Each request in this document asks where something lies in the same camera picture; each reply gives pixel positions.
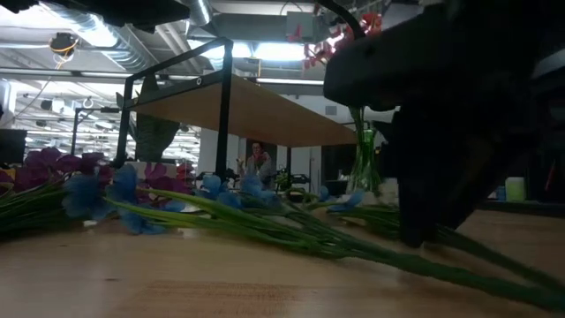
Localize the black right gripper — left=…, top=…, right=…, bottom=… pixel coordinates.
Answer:
left=324, top=0, right=565, bottom=235

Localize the green glass vase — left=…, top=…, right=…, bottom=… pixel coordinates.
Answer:
left=347, top=105, right=384, bottom=196

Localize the red artificial flower bunch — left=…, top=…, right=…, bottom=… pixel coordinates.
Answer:
left=286, top=11, right=385, bottom=133

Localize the blue artificial flower bunch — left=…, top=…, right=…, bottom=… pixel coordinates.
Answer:
left=61, top=163, right=565, bottom=313

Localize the purple artificial flower bunch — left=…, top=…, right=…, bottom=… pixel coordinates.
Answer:
left=0, top=147, right=195, bottom=235

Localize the pale green cup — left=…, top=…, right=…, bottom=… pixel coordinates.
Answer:
left=504, top=176, right=527, bottom=203

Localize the person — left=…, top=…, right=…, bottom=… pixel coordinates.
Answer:
left=242, top=140, right=275, bottom=189

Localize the black background monitor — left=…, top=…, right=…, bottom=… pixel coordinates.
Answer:
left=0, top=127, right=28, bottom=165

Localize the wooden shelf black metal frame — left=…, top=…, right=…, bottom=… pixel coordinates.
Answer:
left=112, top=37, right=359, bottom=222

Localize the yellow ceiling cord reel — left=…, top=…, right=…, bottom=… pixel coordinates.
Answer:
left=47, top=31, right=81, bottom=57

